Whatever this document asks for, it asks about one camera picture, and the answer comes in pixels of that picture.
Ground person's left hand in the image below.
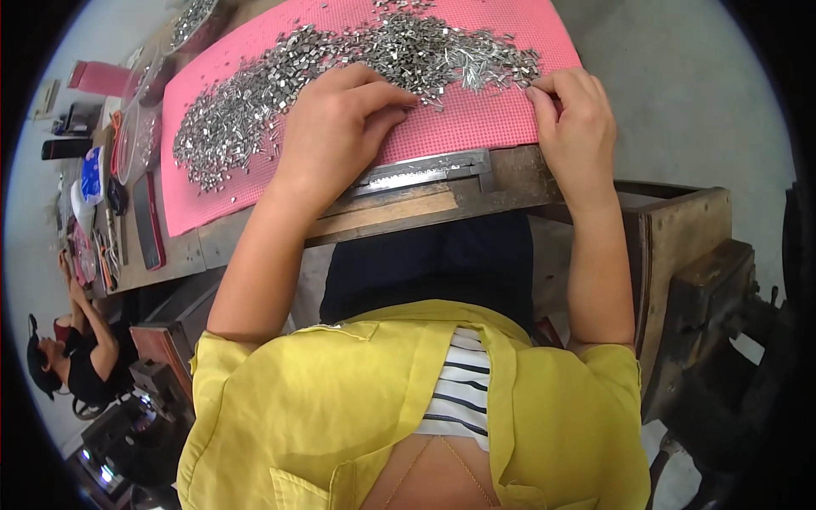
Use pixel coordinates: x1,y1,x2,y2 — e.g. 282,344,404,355
271,62,423,213

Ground person's right hand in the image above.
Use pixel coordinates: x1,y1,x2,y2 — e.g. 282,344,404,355
524,67,618,205

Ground pile of small metal pieces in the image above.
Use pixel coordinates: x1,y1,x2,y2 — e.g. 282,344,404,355
172,0,543,193

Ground pink mesh mat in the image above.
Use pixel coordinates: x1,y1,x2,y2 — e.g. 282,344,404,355
159,0,584,238

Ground person's legs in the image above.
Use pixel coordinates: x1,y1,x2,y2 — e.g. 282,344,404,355
319,212,536,334

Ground tray of metal pieces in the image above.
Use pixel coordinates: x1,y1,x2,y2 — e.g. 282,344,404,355
167,0,221,53

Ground clear plastic container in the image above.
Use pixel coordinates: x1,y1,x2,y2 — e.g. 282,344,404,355
121,43,168,107
115,102,164,186

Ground black case with red edge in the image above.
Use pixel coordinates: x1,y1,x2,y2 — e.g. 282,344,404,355
131,170,167,272

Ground small black object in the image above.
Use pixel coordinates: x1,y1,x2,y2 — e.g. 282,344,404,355
106,176,130,217

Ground pink box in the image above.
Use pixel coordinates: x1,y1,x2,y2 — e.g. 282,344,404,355
67,60,132,98

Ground blue and white bag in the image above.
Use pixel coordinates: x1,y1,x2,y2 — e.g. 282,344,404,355
79,147,107,206

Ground black pouch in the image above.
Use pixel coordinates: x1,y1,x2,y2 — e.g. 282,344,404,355
62,102,103,136

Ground heap of hand tools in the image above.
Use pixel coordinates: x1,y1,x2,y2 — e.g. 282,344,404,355
92,209,130,295

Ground black iron press machine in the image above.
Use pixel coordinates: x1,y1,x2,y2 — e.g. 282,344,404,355
643,239,799,510

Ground black rectangular box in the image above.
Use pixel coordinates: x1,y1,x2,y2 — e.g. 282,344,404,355
41,137,94,162

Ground person's body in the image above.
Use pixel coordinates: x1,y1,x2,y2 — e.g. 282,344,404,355
176,300,652,510

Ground red-brown wooden board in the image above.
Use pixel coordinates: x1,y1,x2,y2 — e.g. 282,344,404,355
129,322,196,404

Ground dark metal machine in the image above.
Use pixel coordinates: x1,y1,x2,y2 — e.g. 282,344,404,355
66,357,196,510

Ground metal slotted rail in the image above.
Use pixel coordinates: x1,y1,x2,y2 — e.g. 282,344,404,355
349,149,496,198

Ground wooden bench frame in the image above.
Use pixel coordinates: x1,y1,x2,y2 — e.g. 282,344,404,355
612,180,734,399

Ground orange cord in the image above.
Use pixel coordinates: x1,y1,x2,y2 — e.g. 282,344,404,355
109,111,124,177

